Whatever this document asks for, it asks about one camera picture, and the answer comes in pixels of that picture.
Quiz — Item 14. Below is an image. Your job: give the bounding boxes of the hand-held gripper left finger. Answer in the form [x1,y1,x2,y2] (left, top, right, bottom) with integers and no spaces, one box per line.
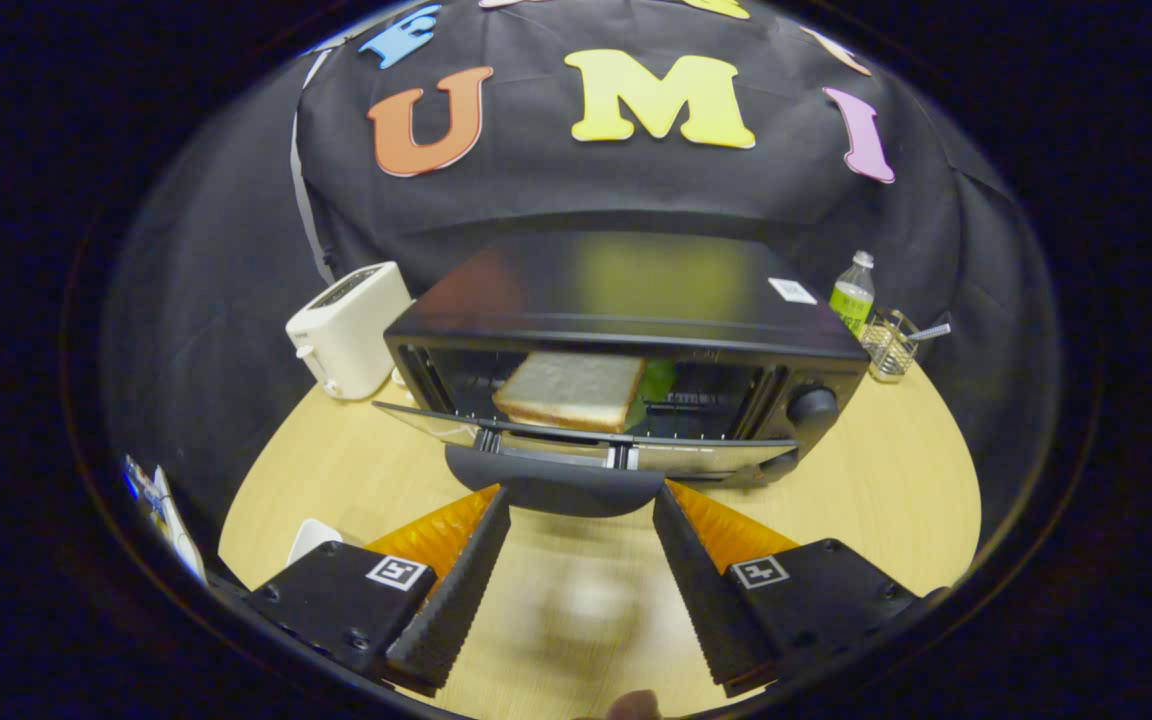
[246,485,512,697]

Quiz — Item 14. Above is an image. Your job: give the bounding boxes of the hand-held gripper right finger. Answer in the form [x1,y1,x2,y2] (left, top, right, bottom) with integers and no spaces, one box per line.
[653,480,947,698]

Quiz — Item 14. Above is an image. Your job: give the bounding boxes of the toast sandwich with lettuce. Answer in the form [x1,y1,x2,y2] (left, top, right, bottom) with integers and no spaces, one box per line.
[491,350,679,434]

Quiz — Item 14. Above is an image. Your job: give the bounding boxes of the black toaster oven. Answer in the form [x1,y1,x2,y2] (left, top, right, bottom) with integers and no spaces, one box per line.
[373,232,873,519]

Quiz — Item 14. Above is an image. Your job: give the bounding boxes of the white bread toaster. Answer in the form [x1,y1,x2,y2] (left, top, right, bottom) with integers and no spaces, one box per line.
[285,261,415,402]

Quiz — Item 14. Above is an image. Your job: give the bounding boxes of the white rectangular plate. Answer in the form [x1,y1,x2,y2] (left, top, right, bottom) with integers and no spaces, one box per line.
[287,518,343,567]

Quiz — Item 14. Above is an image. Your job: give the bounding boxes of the bottle with green label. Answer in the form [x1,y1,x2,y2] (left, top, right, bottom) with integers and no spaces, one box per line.
[828,250,877,338]

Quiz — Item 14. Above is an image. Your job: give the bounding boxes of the black backdrop cloth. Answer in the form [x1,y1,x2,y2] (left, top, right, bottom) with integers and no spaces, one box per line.
[101,0,1062,521]

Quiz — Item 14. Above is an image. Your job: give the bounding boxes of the clear wire utensil holder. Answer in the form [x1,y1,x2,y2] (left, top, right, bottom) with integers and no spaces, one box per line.
[859,309,923,384]

